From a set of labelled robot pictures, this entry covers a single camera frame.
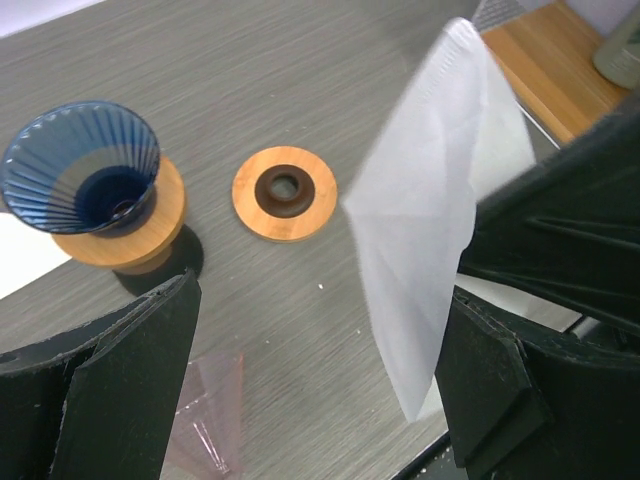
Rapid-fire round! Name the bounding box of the black cup with red lid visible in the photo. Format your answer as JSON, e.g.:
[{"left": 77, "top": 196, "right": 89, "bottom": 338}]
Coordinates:
[{"left": 114, "top": 225, "right": 204, "bottom": 296}]

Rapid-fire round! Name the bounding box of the white paper coffee filter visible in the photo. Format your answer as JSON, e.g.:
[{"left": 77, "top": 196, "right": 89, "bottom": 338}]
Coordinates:
[{"left": 342, "top": 18, "right": 536, "bottom": 422}]

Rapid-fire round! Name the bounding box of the pink clear plastic dripper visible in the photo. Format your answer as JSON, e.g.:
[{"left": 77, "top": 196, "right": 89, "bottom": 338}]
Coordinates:
[{"left": 166, "top": 351, "right": 243, "bottom": 479}]

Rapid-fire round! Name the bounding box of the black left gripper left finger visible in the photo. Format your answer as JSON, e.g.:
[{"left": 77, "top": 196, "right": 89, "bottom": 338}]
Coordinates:
[{"left": 1, "top": 270, "right": 201, "bottom": 479}]

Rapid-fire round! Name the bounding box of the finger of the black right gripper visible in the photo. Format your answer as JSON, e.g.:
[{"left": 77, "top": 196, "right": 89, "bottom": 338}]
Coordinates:
[{"left": 459, "top": 92, "right": 639, "bottom": 333}]

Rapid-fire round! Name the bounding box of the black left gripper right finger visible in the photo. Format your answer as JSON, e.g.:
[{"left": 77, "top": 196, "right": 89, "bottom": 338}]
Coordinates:
[{"left": 436, "top": 289, "right": 639, "bottom": 479}]

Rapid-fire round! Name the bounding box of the wooden board under shelf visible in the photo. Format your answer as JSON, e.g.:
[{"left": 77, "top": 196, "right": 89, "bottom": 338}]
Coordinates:
[{"left": 482, "top": 1, "right": 630, "bottom": 144}]

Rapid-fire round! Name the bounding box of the blue glass dripper cone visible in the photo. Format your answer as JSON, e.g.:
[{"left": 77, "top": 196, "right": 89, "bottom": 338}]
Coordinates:
[{"left": 1, "top": 100, "right": 161, "bottom": 235}]

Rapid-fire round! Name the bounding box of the grey jar on shelf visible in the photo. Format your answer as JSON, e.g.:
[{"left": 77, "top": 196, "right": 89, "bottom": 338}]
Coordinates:
[{"left": 592, "top": 5, "right": 640, "bottom": 90}]

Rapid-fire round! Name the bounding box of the bamboo dripper ring on table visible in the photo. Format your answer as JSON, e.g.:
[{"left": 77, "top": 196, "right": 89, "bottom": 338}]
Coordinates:
[{"left": 231, "top": 145, "right": 339, "bottom": 245}]

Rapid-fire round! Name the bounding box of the bamboo dripper ring holder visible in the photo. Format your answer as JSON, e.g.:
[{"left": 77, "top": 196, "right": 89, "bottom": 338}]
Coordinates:
[{"left": 52, "top": 156, "right": 187, "bottom": 275}]

